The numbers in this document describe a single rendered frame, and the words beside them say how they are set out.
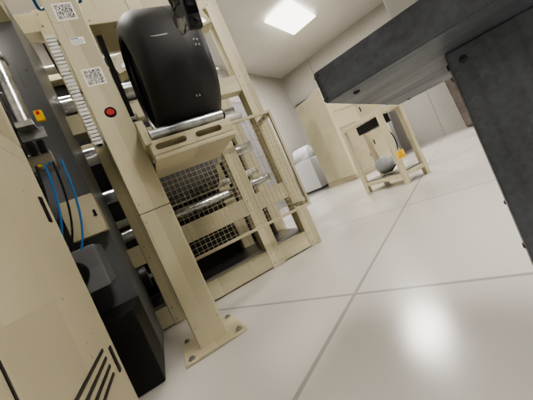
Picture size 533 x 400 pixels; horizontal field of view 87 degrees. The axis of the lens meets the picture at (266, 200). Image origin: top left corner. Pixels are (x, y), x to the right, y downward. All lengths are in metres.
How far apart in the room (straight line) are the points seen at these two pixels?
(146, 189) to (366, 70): 1.06
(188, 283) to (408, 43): 1.14
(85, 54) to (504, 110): 1.41
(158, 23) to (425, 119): 7.65
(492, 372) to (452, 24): 0.62
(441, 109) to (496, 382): 7.91
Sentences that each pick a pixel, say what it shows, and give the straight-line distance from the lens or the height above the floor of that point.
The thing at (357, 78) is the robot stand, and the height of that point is 0.57.
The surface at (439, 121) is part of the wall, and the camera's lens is 8.45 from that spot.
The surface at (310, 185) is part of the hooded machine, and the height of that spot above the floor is 0.21.
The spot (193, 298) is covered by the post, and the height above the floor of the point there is 0.21.
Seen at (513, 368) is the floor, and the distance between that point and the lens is 0.77.
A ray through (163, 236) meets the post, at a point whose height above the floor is 0.50.
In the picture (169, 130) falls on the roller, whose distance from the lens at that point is 1.27.
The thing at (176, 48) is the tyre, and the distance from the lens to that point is 1.29.
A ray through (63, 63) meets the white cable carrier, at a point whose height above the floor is 1.30.
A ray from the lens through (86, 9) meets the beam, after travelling 1.96.
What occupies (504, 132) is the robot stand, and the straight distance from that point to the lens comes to 0.47.
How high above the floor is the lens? 0.49
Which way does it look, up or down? 1 degrees down
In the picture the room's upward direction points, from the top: 24 degrees counter-clockwise
